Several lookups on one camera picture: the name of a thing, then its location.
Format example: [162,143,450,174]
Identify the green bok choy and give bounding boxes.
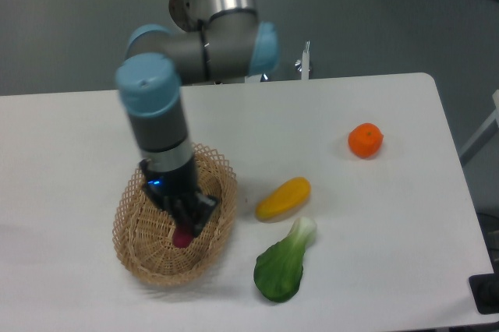
[253,217,317,303]

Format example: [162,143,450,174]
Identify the yellow mango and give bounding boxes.
[255,177,312,221]

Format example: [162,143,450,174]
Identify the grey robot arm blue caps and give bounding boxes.
[115,0,279,238]

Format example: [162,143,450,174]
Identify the white frame at right edge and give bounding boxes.
[458,90,498,167]

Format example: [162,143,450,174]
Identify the black device at table edge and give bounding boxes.
[469,274,499,315]

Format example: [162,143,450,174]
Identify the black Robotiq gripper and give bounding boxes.
[139,156,219,237]

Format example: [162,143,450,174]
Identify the white metal clamp bracket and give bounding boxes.
[294,40,313,80]

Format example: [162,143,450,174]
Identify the orange tangerine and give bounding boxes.
[348,123,384,158]

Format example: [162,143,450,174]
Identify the oval wicker basket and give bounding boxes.
[112,143,237,286]

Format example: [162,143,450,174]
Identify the purple sweet potato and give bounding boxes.
[172,226,194,249]

